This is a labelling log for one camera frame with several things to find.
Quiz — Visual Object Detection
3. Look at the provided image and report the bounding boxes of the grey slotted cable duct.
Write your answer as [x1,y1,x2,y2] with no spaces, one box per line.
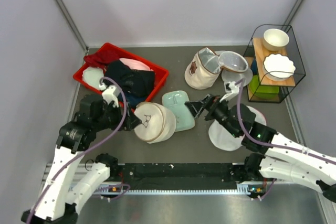
[93,184,268,197]

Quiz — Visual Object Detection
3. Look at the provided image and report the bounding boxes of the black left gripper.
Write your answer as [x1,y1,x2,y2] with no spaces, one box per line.
[94,101,142,131]

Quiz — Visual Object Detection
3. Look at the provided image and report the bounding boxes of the red garment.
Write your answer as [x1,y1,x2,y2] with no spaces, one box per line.
[83,49,121,69]

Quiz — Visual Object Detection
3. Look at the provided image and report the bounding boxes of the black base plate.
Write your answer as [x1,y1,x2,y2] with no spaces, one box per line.
[121,163,250,190]

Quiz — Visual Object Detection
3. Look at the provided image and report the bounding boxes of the black wire shelf rack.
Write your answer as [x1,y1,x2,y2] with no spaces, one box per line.
[244,24,306,103]

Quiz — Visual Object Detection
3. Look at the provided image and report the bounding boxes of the wooden shelf board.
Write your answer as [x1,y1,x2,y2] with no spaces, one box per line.
[253,38,296,87]

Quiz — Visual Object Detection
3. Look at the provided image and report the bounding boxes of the white mesh bra laundry bag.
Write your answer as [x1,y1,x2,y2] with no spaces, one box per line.
[134,102,176,144]

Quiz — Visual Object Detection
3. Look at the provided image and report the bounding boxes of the green container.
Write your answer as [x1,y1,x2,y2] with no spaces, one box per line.
[248,75,280,101]

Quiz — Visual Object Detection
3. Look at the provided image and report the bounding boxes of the dark blue garment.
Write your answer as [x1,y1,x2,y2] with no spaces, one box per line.
[104,60,155,109]

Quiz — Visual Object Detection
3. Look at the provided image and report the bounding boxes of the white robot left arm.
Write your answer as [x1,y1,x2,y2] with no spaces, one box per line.
[21,91,140,223]

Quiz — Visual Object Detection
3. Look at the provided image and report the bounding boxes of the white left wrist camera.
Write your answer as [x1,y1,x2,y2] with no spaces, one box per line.
[99,82,121,108]

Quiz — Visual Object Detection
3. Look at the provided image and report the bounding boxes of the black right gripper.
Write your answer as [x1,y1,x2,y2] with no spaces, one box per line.
[185,93,240,137]

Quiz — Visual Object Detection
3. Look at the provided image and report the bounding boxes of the light green ceramic tray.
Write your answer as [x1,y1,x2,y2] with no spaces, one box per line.
[162,90,195,132]

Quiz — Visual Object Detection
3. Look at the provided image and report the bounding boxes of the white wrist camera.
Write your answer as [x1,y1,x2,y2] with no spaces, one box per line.
[220,80,241,102]
[99,82,121,108]

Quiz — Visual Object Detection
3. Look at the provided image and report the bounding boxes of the cream bear laundry bag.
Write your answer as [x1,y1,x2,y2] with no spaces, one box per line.
[184,47,222,90]

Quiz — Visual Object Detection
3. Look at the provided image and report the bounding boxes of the red plastic bin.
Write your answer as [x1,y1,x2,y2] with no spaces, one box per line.
[73,42,169,109]

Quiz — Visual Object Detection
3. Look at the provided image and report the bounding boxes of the pink garment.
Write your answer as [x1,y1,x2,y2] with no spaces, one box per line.
[119,58,152,71]

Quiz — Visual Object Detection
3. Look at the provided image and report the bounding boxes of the white round bowl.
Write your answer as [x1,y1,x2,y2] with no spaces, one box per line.
[262,28,290,51]

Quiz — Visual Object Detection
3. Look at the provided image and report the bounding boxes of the white scalloped bowl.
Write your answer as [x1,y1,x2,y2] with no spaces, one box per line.
[262,54,296,82]

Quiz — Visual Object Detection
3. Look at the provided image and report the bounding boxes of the white pink-trimmed mesh bag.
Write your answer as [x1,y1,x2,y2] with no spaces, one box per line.
[208,106,267,152]

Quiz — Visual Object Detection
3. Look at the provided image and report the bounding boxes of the teal item behind rack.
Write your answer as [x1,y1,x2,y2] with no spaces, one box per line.
[250,59,258,75]

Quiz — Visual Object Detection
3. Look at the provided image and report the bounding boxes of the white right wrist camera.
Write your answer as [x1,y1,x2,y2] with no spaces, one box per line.
[220,80,241,102]

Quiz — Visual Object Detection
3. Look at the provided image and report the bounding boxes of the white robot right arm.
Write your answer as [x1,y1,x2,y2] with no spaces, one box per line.
[185,94,335,202]

